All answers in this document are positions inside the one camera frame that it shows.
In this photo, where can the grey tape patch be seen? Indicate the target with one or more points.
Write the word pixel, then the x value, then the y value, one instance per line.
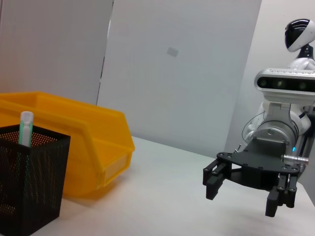
pixel 172 51

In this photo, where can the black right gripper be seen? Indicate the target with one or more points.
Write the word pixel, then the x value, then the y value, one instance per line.
pixel 258 167

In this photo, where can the white humanoid robot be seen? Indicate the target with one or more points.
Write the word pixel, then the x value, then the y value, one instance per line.
pixel 299 34

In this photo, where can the green pen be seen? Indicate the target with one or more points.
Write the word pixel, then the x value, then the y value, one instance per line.
pixel 25 127

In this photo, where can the silver rounded device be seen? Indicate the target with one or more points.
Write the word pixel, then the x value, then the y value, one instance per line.
pixel 283 83

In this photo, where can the yellow plastic bin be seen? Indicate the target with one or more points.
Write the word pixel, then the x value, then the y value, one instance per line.
pixel 73 118

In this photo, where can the black mesh pen holder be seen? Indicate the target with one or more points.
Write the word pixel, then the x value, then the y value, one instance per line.
pixel 32 184

